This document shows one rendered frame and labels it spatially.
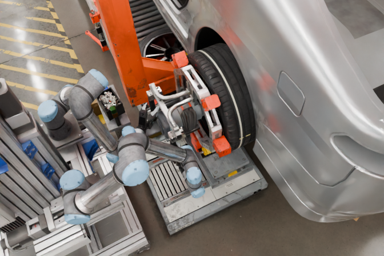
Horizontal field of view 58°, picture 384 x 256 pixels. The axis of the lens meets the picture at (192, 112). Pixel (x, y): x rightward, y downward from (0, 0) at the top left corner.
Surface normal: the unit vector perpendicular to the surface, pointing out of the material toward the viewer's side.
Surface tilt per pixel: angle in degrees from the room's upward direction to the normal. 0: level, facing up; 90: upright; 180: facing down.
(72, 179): 7
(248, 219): 0
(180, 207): 0
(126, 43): 90
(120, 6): 90
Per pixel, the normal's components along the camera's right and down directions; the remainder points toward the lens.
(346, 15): -0.04, -0.57
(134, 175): 0.36, 0.69
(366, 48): 0.11, -0.29
